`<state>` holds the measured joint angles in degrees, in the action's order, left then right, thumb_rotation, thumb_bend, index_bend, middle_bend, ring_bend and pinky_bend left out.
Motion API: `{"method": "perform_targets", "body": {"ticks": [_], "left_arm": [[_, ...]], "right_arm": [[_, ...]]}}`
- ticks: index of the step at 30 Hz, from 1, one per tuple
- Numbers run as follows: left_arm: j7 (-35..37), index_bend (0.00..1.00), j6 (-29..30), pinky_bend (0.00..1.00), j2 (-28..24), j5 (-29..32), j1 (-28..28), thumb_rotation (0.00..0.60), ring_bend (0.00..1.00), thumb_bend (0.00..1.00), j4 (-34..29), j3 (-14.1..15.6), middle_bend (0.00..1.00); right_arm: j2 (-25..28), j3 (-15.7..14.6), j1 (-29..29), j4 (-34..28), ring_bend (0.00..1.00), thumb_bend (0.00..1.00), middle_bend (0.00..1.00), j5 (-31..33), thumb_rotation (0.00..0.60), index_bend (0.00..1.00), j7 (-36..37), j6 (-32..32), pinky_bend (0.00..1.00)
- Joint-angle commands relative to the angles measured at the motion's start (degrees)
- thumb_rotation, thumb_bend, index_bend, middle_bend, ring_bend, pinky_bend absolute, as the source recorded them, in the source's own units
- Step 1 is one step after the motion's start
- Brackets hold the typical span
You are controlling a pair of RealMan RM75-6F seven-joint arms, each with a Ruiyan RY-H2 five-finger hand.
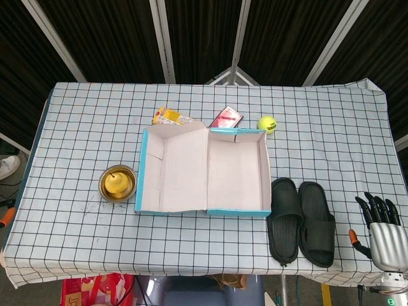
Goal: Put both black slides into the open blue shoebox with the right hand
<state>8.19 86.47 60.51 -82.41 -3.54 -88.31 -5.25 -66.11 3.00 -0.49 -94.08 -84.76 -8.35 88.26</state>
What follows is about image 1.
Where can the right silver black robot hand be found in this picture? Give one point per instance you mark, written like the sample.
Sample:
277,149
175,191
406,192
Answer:
387,245

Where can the black rubber slipper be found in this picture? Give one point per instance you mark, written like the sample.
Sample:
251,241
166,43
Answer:
318,232
283,236

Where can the light blue shoe box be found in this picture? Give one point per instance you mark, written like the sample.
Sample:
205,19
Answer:
185,172

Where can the red and white packet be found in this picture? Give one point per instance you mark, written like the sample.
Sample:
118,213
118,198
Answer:
227,117

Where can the red printed snack bag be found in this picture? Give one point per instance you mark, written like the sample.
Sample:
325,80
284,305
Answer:
95,290

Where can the white black checkered tablecloth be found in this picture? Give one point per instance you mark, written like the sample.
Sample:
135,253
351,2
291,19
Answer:
79,134

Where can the metal table leg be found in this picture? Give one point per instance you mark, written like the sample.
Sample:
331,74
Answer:
283,293

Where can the brown paper bag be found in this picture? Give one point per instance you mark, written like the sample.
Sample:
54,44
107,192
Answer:
231,280

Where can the yellow-green tennis ball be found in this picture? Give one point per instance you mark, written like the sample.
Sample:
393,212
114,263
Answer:
267,124

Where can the yellow snack packet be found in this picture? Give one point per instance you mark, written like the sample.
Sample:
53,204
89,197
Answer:
169,116

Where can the yellow pear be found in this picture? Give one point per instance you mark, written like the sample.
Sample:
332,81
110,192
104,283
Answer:
115,183

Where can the steel bowl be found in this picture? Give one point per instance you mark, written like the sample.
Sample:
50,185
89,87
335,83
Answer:
105,194

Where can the white partition frame post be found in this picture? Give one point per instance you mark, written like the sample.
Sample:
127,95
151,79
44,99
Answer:
162,41
12,142
335,41
241,32
402,141
55,41

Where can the white triangular frame foot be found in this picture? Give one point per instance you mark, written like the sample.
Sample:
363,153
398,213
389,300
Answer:
220,77

